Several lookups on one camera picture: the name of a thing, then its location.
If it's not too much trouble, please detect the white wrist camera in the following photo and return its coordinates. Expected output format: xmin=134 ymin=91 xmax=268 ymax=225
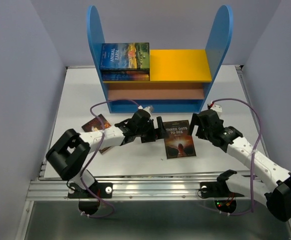
xmin=207 ymin=101 xmax=223 ymax=114
xmin=137 ymin=105 xmax=154 ymax=115

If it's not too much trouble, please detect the aluminium mounting rail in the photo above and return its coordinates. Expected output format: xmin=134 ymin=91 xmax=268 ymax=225
xmin=25 ymin=170 xmax=290 ymax=202

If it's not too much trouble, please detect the Jane Eyre book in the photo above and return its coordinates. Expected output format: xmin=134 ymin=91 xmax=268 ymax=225
xmin=102 ymin=75 xmax=150 ymax=81

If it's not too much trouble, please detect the Three Days to See book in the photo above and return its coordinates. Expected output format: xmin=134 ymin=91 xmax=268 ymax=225
xmin=163 ymin=120 xmax=196 ymax=159

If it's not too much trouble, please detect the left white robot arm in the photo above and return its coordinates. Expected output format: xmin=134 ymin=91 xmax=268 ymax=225
xmin=45 ymin=108 xmax=168 ymax=198

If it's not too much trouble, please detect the brown book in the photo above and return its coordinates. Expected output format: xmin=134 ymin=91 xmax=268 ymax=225
xmin=81 ymin=114 xmax=113 ymax=155

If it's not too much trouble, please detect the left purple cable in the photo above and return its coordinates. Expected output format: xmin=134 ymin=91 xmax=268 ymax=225
xmin=67 ymin=98 xmax=141 ymax=219

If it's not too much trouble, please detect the Animal Farm book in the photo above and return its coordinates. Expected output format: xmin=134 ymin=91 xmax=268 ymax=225
xmin=99 ymin=42 xmax=150 ymax=71

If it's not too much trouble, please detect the blue yellow wooden bookshelf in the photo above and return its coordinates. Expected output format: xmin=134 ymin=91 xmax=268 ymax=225
xmin=86 ymin=5 xmax=234 ymax=113

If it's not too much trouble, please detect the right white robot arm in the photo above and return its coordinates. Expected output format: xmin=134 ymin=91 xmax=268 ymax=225
xmin=189 ymin=109 xmax=291 ymax=222

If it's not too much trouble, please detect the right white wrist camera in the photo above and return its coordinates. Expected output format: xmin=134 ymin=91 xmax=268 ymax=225
xmin=207 ymin=101 xmax=223 ymax=114

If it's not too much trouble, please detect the A Tale of Two Cities book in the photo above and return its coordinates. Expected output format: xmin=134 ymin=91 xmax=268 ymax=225
xmin=101 ymin=73 xmax=149 ymax=79

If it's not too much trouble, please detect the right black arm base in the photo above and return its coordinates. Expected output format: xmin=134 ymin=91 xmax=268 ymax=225
xmin=197 ymin=169 xmax=243 ymax=214

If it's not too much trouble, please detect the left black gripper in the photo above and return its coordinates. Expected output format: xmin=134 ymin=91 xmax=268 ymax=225
xmin=135 ymin=116 xmax=169 ymax=143

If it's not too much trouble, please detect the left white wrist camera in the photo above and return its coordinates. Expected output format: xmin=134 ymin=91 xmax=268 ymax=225
xmin=137 ymin=105 xmax=154 ymax=115

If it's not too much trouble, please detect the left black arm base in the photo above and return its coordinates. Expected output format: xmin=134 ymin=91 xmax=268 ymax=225
xmin=66 ymin=182 xmax=113 ymax=217

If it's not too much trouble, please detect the Little Women book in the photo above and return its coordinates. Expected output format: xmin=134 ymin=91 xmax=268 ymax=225
xmin=100 ymin=69 xmax=150 ymax=75

